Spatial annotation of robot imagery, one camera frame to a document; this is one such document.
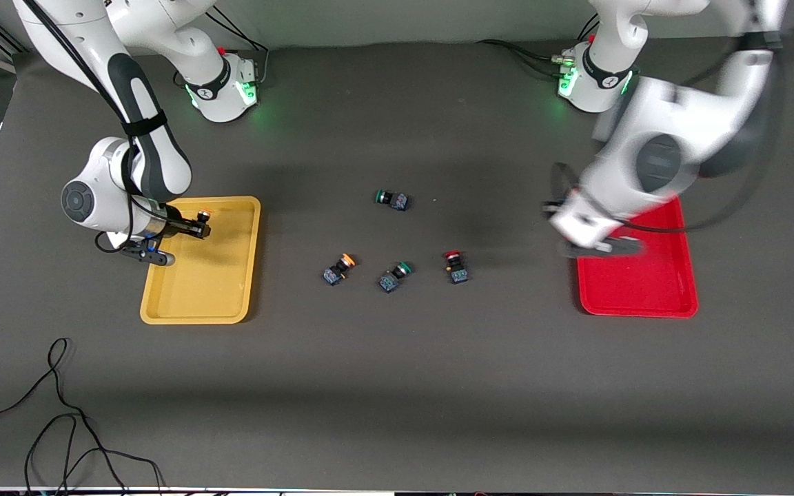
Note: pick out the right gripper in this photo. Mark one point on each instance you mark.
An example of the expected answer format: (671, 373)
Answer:
(178, 225)

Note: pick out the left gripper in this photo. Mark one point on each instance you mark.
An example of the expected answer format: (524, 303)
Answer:
(557, 186)

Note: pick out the orange push button switch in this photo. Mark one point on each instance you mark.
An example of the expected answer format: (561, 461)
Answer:
(336, 271)
(204, 214)

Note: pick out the red push button switch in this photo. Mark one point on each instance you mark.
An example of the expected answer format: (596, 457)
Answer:
(456, 269)

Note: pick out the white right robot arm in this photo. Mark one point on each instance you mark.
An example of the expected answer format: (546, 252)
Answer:
(156, 158)

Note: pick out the yellow plastic tray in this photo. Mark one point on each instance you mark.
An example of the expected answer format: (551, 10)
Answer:
(218, 289)

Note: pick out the red plastic tray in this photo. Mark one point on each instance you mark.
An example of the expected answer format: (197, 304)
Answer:
(645, 289)

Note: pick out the green push button switch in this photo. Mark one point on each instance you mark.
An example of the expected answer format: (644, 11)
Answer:
(393, 200)
(393, 277)

